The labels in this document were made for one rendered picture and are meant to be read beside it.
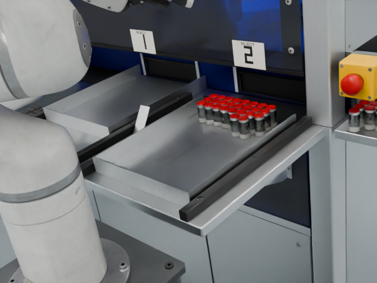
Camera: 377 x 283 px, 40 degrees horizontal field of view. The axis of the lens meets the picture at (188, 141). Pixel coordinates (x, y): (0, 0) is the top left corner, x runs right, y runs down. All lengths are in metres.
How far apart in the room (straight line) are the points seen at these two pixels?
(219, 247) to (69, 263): 0.85
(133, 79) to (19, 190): 0.90
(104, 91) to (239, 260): 0.61
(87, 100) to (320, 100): 0.65
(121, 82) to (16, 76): 0.91
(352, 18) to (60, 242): 0.71
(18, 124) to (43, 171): 0.07
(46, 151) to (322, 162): 0.67
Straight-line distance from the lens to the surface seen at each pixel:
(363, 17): 1.16
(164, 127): 1.16
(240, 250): 1.49
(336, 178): 1.19
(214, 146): 1.07
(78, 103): 1.43
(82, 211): 0.73
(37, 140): 0.68
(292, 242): 1.34
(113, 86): 1.49
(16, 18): 0.59
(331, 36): 1.04
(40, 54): 0.60
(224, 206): 0.88
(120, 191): 0.98
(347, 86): 1.01
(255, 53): 1.14
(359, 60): 1.04
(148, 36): 1.35
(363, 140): 1.09
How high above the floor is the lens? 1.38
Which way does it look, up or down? 27 degrees down
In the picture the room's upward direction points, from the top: 9 degrees counter-clockwise
